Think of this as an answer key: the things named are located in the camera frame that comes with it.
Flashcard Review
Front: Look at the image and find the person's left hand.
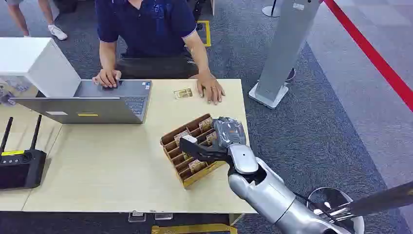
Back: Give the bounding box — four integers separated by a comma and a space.
196, 75, 226, 106

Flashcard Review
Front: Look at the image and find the person's right hand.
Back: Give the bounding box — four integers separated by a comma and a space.
92, 68, 123, 89

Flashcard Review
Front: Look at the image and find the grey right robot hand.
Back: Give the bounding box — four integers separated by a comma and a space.
212, 117, 248, 150

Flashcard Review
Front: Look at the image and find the grey laptop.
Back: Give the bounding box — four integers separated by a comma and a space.
10, 79, 152, 125

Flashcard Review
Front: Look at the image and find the wooden card box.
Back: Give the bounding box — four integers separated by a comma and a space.
160, 113, 227, 189

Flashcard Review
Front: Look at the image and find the seated person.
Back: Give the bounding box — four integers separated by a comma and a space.
92, 0, 226, 106

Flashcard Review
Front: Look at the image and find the white cabinet box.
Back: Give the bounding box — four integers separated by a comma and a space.
0, 37, 82, 98

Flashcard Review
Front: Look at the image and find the standing person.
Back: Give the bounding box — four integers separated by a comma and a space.
4, 0, 69, 41

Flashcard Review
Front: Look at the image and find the grey standing pillar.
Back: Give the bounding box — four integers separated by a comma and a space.
248, 0, 324, 110

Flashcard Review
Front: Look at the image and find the pale printed sheet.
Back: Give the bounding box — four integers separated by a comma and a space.
0, 75, 40, 107

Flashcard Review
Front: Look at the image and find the black router with antennas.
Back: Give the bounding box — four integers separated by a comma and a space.
0, 114, 47, 191

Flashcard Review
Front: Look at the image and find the chrome stanchion with round base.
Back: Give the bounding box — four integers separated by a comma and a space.
306, 180, 413, 234

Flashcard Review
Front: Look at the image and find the red barrier belt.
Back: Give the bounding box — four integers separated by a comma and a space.
322, 0, 413, 113

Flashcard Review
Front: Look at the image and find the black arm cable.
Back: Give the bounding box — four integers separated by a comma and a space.
293, 192, 340, 221

